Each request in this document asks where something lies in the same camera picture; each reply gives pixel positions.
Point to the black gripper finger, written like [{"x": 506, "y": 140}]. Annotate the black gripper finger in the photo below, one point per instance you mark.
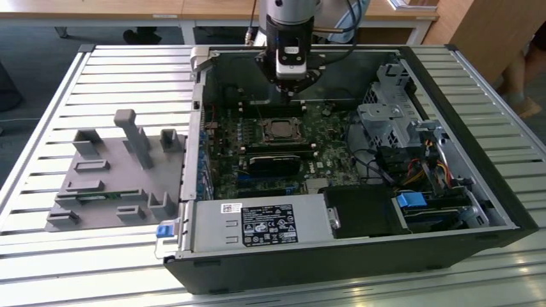
[
  {"x": 266, "y": 68},
  {"x": 313, "y": 72}
]

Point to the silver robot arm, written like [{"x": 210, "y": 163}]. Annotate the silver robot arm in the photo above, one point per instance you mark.
[{"x": 290, "y": 9}]

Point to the black RAM slot row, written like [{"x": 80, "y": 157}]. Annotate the black RAM slot row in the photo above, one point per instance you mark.
[
  {"x": 277, "y": 148},
  {"x": 277, "y": 112}
]

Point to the CPU socket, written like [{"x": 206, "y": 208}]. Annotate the CPU socket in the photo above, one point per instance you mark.
[{"x": 263, "y": 129}]

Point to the metal disk bay cage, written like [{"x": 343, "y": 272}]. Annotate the metal disk bay cage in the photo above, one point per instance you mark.
[{"x": 379, "y": 121}]

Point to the green motherboard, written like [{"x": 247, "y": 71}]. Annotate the green motherboard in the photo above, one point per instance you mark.
[{"x": 329, "y": 156}]

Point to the stack of papers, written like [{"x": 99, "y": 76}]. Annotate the stack of papers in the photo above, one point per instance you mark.
[{"x": 409, "y": 3}]

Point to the black graphics card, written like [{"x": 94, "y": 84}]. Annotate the black graphics card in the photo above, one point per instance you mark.
[{"x": 275, "y": 164}]

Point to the person's dark shoes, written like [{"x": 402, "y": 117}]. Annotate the person's dark shoes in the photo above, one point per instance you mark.
[{"x": 143, "y": 36}]

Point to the silver chipset heatsink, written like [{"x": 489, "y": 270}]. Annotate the silver chipset heatsink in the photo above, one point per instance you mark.
[{"x": 317, "y": 185}]

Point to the wooden cabinet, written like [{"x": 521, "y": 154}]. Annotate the wooden cabinet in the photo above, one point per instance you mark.
[{"x": 490, "y": 32}]

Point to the black drive box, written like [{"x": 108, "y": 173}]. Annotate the black drive box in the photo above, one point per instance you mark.
[{"x": 362, "y": 211}]

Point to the blue disk carrier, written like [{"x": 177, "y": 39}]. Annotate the blue disk carrier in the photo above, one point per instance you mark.
[{"x": 410, "y": 201}]

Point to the person's bare legs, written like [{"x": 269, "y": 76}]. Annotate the person's bare legs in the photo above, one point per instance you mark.
[{"x": 514, "y": 80}]

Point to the silver power supply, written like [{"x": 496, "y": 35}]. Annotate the silver power supply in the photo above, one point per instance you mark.
[{"x": 209, "y": 220}]

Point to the grey parts rack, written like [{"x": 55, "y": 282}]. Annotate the grey parts rack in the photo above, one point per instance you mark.
[{"x": 115, "y": 179}]

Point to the green RAM stick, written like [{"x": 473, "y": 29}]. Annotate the green RAM stick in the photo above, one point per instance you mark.
[{"x": 108, "y": 195}]

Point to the blue case latch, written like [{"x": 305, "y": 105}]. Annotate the blue case latch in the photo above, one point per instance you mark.
[{"x": 166, "y": 231}]

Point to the black waste bin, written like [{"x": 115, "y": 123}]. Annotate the black waste bin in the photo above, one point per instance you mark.
[{"x": 8, "y": 92}]

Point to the black PC case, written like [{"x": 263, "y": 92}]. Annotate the black PC case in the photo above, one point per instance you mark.
[{"x": 298, "y": 272}]

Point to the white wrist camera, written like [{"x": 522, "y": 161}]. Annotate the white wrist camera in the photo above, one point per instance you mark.
[{"x": 291, "y": 68}]

